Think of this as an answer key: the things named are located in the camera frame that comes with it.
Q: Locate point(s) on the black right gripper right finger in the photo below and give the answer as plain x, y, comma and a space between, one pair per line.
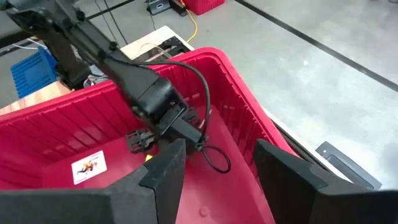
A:
311, 207

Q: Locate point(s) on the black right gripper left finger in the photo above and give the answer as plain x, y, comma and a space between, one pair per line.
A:
93, 207

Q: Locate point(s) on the large red plastic bin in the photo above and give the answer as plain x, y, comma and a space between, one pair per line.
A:
77, 115

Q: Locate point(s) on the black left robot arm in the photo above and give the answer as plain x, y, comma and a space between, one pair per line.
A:
93, 46

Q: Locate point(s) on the grey floor box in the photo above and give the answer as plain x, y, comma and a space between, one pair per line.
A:
159, 6

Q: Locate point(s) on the small red basket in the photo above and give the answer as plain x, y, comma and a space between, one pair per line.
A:
205, 5

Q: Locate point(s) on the blue plastic bin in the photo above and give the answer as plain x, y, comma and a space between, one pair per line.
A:
32, 73

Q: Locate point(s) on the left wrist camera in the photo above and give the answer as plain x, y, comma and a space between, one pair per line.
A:
186, 130

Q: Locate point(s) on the grey mount plate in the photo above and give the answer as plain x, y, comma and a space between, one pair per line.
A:
348, 166

